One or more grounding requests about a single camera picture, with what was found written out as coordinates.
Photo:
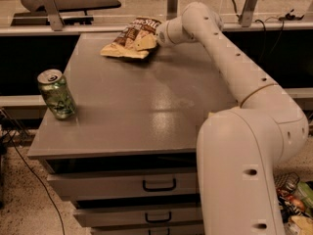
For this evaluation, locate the bottom drawer black handle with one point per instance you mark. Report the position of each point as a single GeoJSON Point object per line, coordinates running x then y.
{"type": "Point", "coordinates": [162, 231]}

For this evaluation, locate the wire basket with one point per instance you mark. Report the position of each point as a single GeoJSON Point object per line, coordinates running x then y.
{"type": "Point", "coordinates": [287, 181]}

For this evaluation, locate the left metal bracket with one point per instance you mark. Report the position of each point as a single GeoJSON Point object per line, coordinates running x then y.
{"type": "Point", "coordinates": [54, 18]}

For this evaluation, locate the middle metal bracket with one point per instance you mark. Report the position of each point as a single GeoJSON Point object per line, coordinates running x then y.
{"type": "Point", "coordinates": [171, 9]}

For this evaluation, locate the yellow package in basket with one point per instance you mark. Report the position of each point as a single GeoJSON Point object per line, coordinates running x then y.
{"type": "Point", "coordinates": [301, 225]}

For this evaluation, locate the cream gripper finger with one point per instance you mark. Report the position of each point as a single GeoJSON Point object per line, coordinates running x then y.
{"type": "Point", "coordinates": [147, 42]}

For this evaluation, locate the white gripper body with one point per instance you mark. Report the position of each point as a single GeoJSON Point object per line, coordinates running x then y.
{"type": "Point", "coordinates": [161, 34]}

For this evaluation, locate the green soda can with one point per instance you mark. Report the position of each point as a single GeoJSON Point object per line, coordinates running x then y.
{"type": "Point", "coordinates": [52, 85]}

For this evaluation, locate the top drawer black handle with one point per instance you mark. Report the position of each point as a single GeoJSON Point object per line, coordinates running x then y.
{"type": "Point", "coordinates": [159, 186]}

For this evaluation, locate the right metal bracket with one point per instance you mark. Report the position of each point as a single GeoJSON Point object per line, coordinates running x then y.
{"type": "Point", "coordinates": [246, 16]}

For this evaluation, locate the red snack package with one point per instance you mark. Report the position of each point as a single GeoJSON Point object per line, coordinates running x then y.
{"type": "Point", "coordinates": [291, 198]}

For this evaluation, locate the grey drawer cabinet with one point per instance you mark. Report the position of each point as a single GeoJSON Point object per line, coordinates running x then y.
{"type": "Point", "coordinates": [135, 121]}

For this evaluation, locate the drawer black handle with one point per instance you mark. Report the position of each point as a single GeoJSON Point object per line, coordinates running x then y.
{"type": "Point", "coordinates": [162, 231]}
{"type": "Point", "coordinates": [159, 186]}
{"type": "Point", "coordinates": [158, 217]}

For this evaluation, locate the brown chip bag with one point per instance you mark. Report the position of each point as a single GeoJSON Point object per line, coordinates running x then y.
{"type": "Point", "coordinates": [124, 45]}

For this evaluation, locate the metal bracket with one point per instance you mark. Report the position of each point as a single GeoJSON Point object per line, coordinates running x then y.
{"type": "Point", "coordinates": [171, 9]}
{"type": "Point", "coordinates": [246, 16]}
{"type": "Point", "coordinates": [54, 18]}

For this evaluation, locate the green snack package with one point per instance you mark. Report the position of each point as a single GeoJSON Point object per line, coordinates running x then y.
{"type": "Point", "coordinates": [304, 193]}

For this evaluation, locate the middle drawer black handle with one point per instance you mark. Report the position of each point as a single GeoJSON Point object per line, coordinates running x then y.
{"type": "Point", "coordinates": [158, 217]}

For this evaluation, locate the black bench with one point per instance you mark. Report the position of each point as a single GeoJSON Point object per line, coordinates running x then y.
{"type": "Point", "coordinates": [36, 15]}

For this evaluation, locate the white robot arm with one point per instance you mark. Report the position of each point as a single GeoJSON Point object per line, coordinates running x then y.
{"type": "Point", "coordinates": [238, 148]}

